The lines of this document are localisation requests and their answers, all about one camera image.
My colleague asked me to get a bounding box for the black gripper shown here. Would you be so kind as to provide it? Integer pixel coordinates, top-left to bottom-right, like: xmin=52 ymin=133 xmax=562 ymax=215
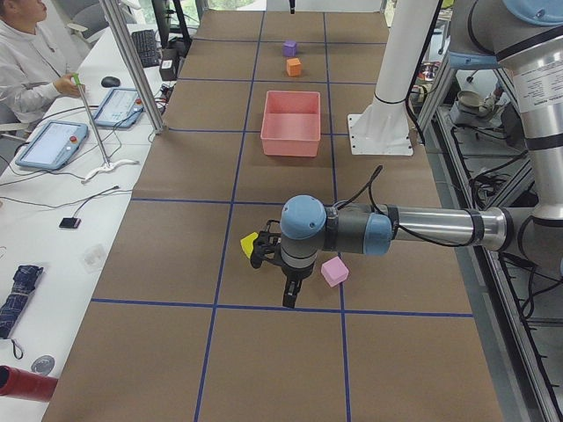
xmin=250 ymin=221 xmax=303 ymax=308

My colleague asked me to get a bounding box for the pink foam block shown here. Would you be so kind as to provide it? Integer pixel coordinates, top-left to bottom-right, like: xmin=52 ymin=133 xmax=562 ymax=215
xmin=321 ymin=256 xmax=349 ymax=287

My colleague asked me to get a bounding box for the yellow foam block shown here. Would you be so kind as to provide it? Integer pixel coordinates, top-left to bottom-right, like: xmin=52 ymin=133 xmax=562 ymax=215
xmin=240 ymin=232 xmax=259 ymax=259

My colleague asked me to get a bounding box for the orange foam block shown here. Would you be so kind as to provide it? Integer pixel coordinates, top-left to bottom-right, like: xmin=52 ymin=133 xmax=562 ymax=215
xmin=286 ymin=57 xmax=302 ymax=77

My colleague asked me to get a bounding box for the purple foam block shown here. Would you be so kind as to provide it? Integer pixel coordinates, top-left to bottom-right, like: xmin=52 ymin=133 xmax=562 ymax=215
xmin=282 ymin=40 xmax=297 ymax=57

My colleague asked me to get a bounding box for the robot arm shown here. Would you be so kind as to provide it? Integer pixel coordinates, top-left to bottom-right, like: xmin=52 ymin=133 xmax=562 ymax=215
xmin=250 ymin=1 xmax=562 ymax=308

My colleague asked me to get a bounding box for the pink plastic bin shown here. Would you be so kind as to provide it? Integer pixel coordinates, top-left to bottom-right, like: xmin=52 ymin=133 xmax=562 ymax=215
xmin=260 ymin=91 xmax=321 ymax=157

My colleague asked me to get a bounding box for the metal reacher stick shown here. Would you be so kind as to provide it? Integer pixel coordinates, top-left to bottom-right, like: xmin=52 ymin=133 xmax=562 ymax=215
xmin=71 ymin=73 xmax=140 ymax=185

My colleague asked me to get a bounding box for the small black device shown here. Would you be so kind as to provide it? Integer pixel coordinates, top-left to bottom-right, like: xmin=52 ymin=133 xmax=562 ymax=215
xmin=59 ymin=217 xmax=81 ymax=229

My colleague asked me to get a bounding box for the far blue teach pendant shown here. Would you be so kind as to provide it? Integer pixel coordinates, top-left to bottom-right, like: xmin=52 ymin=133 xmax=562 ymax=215
xmin=93 ymin=88 xmax=144 ymax=129

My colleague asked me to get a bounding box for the blue teach pendant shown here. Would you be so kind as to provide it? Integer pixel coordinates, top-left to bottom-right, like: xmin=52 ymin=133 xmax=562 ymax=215
xmin=16 ymin=120 xmax=89 ymax=171
xmin=93 ymin=88 xmax=144 ymax=129

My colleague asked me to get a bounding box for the black box with label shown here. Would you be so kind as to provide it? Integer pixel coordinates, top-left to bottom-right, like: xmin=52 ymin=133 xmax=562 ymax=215
xmin=159 ymin=48 xmax=179 ymax=82

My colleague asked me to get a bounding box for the round metal disc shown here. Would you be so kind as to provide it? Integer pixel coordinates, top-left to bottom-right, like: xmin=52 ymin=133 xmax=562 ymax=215
xmin=31 ymin=355 xmax=55 ymax=376

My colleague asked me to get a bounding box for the folded dark blue umbrella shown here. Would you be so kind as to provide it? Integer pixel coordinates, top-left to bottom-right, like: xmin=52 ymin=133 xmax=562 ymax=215
xmin=1 ymin=265 xmax=44 ymax=360

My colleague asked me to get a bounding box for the black computer mouse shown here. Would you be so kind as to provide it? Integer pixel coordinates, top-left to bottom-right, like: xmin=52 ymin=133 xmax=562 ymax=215
xmin=100 ymin=76 xmax=121 ymax=88

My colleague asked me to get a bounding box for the near blue teach pendant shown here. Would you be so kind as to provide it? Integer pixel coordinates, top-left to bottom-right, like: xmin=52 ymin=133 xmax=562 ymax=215
xmin=16 ymin=120 xmax=89 ymax=171

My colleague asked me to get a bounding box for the black keyboard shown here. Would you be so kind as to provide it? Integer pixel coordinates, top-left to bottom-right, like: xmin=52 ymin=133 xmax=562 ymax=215
xmin=131 ymin=29 xmax=159 ymax=68

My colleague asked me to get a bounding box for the red cylinder bottle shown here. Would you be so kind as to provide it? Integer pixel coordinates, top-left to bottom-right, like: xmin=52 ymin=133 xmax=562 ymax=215
xmin=1 ymin=366 xmax=58 ymax=403

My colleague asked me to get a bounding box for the person in white shirt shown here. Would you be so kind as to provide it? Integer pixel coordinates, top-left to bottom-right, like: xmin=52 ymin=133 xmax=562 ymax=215
xmin=1 ymin=1 xmax=80 ymax=125

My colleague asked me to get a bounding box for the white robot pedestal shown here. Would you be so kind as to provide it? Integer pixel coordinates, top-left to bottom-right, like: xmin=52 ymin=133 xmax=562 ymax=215
xmin=347 ymin=0 xmax=442 ymax=156

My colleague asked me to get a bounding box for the aluminium frame post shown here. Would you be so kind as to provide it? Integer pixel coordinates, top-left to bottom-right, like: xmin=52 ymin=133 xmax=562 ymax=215
xmin=99 ymin=0 xmax=165 ymax=135

